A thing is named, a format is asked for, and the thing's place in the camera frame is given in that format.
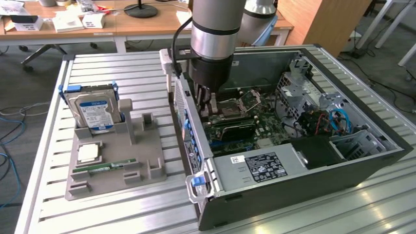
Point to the blue case latch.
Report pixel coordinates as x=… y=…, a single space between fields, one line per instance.
x=197 y=182

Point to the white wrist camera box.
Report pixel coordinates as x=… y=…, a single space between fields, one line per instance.
x=166 y=64

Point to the black open PC case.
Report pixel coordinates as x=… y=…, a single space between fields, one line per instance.
x=292 y=195

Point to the blue expansion slot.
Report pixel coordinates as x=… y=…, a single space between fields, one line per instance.
x=233 y=142

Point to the grey cup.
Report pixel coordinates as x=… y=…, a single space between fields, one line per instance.
x=46 y=3

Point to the brown cardboard piece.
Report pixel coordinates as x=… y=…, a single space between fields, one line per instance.
x=6 y=24

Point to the grey power supply unit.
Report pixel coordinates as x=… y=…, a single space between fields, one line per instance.
x=226 y=175

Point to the silver CPU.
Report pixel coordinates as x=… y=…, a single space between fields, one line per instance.
x=88 y=153

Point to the CPU socket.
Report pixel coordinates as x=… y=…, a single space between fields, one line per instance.
x=230 y=109

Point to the white box with black label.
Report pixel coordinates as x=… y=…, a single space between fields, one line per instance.
x=29 y=27

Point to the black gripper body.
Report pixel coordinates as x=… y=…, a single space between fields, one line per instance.
x=209 y=73

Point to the tape roll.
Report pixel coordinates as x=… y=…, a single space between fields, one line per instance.
x=61 y=3

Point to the metal disk bay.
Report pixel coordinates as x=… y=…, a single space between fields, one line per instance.
x=353 y=146

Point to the white table leg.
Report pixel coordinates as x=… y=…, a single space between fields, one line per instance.
x=408 y=54

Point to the clear plastic bag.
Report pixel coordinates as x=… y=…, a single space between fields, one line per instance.
x=85 y=5

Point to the green motherboard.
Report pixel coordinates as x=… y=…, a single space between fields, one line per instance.
x=269 y=126

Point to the black chair base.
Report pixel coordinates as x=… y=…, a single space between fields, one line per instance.
x=41 y=50

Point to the hard disk in blue carrier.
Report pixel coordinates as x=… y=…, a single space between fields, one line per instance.
x=90 y=112

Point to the black monitor stand base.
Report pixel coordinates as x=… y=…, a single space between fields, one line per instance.
x=140 y=11

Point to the metal socket cover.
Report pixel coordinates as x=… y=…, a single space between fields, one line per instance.
x=250 y=100

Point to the white printed papers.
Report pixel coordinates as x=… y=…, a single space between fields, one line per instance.
x=10 y=9

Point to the white paper sheets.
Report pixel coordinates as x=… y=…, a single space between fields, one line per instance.
x=182 y=17

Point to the grey parts rack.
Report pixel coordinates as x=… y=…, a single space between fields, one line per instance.
x=113 y=151

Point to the white labelled box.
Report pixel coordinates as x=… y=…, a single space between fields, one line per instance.
x=93 y=22

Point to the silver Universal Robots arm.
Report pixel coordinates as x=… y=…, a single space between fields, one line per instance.
x=214 y=24

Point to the white flat box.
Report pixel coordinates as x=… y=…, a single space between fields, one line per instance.
x=68 y=24

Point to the green GPU with black fan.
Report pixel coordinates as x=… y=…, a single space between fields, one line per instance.
x=238 y=132

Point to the black power strip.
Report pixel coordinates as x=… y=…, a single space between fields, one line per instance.
x=356 y=53

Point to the blue card retention clips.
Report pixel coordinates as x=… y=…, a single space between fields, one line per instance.
x=186 y=123

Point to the white table frame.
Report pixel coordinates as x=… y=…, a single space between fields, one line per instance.
x=374 y=24

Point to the metal drive cage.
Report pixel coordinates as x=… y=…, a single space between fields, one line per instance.
x=292 y=107

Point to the wooden desk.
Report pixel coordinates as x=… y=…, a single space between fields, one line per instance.
x=38 y=34

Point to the wooden cabinet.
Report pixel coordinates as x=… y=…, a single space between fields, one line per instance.
x=330 y=29

